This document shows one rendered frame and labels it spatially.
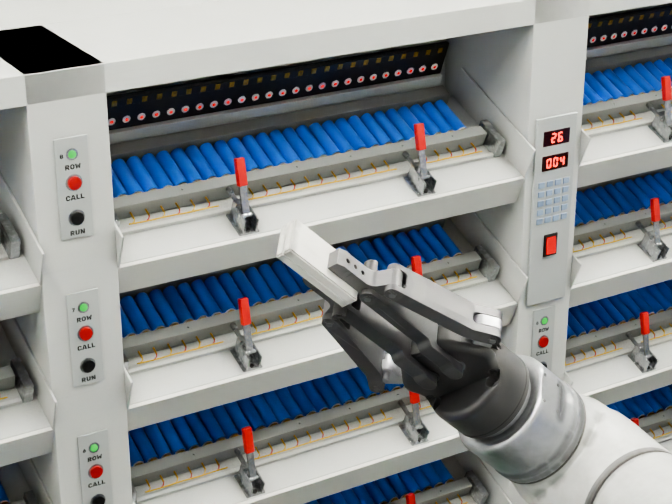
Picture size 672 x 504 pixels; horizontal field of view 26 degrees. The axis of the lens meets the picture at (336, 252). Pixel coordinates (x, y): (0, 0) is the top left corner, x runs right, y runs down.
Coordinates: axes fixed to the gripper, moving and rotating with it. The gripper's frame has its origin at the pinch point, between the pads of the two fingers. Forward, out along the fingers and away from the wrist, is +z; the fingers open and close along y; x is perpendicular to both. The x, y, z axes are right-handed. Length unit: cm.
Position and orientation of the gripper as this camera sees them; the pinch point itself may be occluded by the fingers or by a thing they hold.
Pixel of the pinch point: (319, 263)
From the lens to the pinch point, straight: 104.0
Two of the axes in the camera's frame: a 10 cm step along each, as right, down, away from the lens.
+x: -1.2, 7.6, -6.3
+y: 7.3, -3.7, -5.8
